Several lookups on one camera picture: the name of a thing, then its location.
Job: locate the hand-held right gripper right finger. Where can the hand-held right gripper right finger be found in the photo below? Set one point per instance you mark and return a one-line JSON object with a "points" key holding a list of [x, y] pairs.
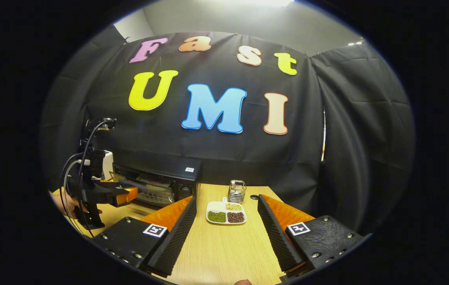
{"points": [[277, 237]]}

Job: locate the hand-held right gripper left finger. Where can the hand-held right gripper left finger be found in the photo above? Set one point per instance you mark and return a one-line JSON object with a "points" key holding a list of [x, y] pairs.
{"points": [[179, 237]]}

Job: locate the large ceiling light panel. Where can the large ceiling light panel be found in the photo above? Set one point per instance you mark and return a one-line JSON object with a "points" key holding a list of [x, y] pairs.
{"points": [[268, 2]]}

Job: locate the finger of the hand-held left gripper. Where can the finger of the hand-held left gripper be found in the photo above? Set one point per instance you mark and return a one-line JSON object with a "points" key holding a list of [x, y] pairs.
{"points": [[126, 196]]}

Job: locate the black electric oven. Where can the black electric oven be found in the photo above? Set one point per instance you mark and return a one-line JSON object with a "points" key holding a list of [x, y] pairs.
{"points": [[161, 170]]}

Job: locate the white bottle holder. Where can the white bottle holder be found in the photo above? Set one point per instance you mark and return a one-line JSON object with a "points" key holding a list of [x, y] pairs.
{"points": [[108, 164]]}

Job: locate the small ceiling light panel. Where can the small ceiling light panel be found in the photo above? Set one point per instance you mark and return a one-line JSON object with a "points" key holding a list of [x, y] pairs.
{"points": [[355, 42]]}

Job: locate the white divided bean dish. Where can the white divided bean dish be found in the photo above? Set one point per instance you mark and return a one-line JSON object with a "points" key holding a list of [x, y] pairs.
{"points": [[216, 206]]}

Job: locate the black backdrop cloth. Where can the black backdrop cloth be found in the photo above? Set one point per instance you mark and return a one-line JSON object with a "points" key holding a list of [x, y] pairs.
{"points": [[327, 138]]}

